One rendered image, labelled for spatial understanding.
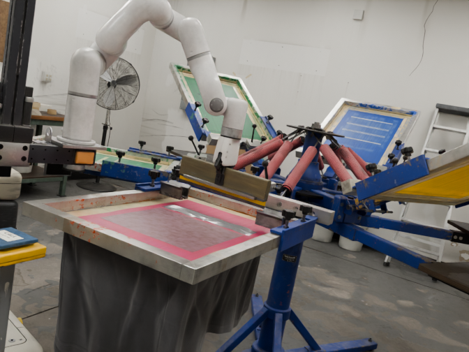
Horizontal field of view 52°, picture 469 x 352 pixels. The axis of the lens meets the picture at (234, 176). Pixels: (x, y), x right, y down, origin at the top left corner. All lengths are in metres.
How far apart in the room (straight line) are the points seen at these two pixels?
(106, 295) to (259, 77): 5.13
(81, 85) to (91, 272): 0.61
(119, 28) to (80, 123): 0.33
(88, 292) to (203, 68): 0.78
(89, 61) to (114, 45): 0.09
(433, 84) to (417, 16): 0.77
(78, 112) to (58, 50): 4.43
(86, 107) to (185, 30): 0.41
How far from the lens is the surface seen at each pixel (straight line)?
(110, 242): 1.22
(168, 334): 1.30
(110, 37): 1.64
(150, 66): 7.26
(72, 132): 1.65
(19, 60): 1.59
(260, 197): 1.61
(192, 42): 1.62
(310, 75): 6.02
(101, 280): 1.40
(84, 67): 1.63
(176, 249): 1.30
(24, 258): 1.19
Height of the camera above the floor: 1.36
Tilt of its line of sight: 9 degrees down
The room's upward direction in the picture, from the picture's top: 11 degrees clockwise
